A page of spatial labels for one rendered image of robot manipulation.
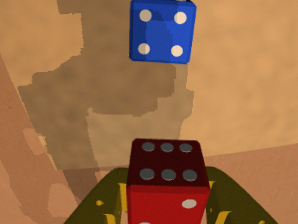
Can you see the tan flat mat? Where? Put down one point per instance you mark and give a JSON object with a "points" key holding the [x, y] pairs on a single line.
{"points": [[87, 100]]}

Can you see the red die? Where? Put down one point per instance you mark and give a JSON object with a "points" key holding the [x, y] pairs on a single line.
{"points": [[167, 182]]}

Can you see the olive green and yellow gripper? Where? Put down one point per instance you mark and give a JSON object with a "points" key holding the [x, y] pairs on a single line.
{"points": [[228, 202]]}

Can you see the blue die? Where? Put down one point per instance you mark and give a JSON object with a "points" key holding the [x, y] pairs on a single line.
{"points": [[161, 30]]}

